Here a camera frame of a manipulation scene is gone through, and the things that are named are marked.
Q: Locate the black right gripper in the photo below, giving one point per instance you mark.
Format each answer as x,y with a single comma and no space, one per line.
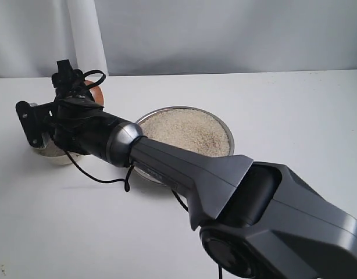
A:
80,126

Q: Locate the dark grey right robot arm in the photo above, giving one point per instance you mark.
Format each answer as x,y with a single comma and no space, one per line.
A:
255,219

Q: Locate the small white ceramic bowl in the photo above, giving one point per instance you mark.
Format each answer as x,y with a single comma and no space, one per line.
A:
50,151

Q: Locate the round metal rice tray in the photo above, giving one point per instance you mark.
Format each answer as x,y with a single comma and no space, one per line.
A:
189,128

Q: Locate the white backdrop curtain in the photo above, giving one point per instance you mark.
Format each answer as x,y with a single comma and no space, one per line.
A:
36,34

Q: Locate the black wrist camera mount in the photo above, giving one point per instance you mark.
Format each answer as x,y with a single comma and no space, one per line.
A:
66,78

